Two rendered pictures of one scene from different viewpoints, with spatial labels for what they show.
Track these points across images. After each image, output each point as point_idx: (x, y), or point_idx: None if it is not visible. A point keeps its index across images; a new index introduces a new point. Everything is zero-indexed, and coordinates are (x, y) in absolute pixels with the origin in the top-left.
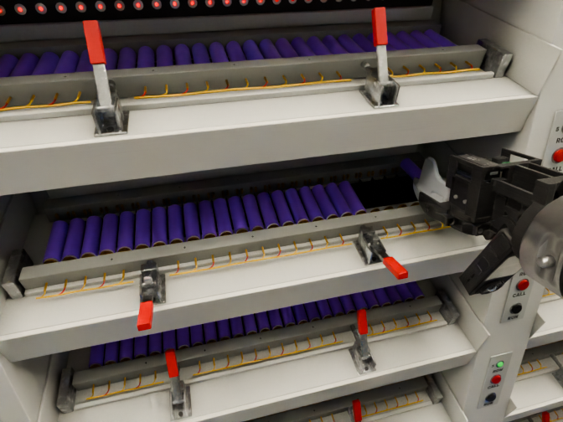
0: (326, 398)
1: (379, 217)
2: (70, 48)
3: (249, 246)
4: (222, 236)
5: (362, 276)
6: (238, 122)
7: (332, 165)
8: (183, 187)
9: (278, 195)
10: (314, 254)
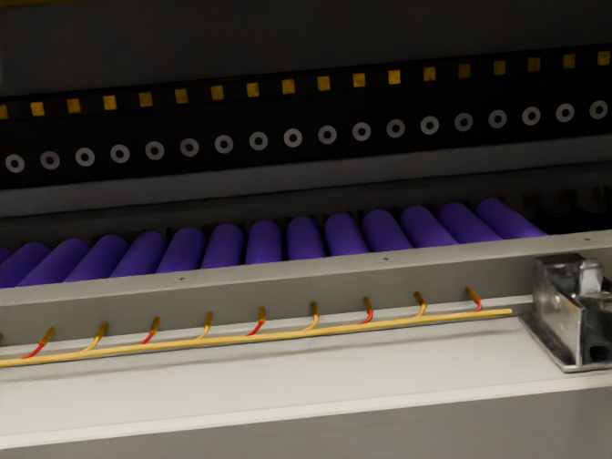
0: None
1: (602, 239)
2: None
3: (166, 307)
4: (96, 280)
5: (559, 416)
6: None
7: (457, 178)
8: (76, 217)
9: (300, 223)
10: (380, 343)
